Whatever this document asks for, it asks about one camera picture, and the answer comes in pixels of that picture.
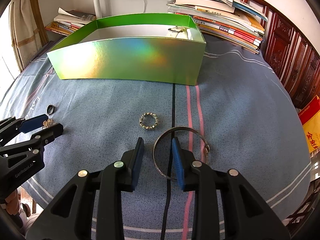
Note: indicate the beige curtain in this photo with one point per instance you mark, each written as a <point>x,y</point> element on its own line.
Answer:
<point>28,34</point>

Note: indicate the red yellow bag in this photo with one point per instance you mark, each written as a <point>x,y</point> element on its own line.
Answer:
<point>309,117</point>

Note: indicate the left book stack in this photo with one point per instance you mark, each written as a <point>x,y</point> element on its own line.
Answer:
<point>67,22</point>

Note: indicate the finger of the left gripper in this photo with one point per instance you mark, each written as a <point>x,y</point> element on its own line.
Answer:
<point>31,124</point>
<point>49,134</point>

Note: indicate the gold flower brooch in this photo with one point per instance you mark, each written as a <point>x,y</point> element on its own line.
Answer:
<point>48,123</point>

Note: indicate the person's left hand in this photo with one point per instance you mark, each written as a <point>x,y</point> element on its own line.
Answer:
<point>12,203</point>

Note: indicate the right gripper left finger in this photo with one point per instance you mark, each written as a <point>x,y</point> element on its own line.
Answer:
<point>133,162</point>

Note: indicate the green cardboard box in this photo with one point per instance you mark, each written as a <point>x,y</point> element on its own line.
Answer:
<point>131,47</point>

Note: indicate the blue striped bed sheet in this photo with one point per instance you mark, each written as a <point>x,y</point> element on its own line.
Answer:
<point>238,115</point>

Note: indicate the silver bangle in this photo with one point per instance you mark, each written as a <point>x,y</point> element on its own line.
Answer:
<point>176,129</point>

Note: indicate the right book stack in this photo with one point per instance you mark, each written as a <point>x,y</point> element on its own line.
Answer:
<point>231,20</point>

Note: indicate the cream white watch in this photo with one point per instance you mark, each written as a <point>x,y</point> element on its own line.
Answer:
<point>180,33</point>

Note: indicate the carved wooden headboard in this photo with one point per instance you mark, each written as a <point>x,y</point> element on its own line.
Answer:
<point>290,54</point>

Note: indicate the book stack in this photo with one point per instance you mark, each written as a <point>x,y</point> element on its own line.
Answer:
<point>67,22</point>
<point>231,20</point>

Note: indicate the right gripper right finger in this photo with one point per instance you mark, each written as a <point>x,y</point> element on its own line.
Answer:
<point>191,174</point>

